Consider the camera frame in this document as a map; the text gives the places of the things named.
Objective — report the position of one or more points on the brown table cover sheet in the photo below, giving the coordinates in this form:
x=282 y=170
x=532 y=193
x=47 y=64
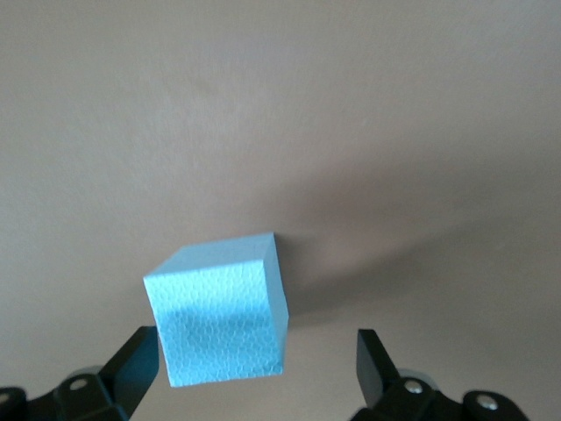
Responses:
x=280 y=109

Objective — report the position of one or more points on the light blue foam block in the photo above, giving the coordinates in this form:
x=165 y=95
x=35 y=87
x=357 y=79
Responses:
x=219 y=324

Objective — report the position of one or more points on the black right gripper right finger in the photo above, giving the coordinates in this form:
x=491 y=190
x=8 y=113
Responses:
x=381 y=386

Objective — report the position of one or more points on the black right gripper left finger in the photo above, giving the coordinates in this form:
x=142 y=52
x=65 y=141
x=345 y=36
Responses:
x=109 y=390

